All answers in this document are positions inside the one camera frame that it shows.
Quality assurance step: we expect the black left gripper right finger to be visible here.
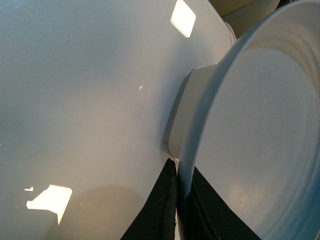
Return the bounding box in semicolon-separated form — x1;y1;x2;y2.
177;168;260;240

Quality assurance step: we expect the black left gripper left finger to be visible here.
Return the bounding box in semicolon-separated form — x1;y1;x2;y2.
121;158;177;240

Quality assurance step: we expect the white round plate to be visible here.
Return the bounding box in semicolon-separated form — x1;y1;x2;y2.
178;0;320;240

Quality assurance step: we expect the beige chair right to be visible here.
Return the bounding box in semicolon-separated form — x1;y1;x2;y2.
210;0;290;39

